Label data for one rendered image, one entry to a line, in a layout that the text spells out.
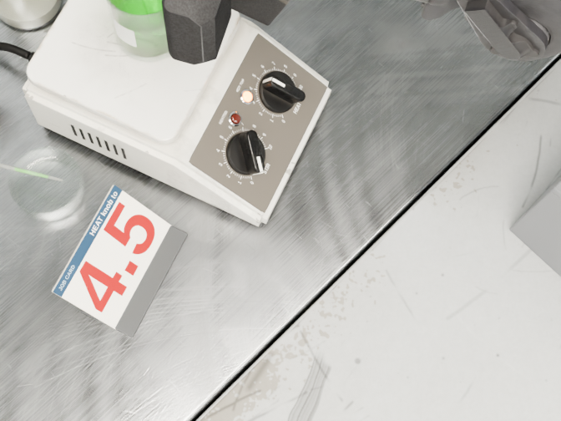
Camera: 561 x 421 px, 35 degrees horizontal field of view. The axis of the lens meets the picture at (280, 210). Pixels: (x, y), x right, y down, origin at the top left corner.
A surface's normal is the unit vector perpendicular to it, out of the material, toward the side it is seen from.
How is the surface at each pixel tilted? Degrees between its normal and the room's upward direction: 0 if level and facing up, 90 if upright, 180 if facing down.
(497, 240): 0
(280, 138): 30
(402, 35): 0
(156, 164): 90
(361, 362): 0
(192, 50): 90
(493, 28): 93
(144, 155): 90
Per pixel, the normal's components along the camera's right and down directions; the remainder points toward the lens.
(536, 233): -0.70, 0.66
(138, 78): 0.06, -0.30
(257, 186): 0.51, -0.05
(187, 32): -0.28, 0.91
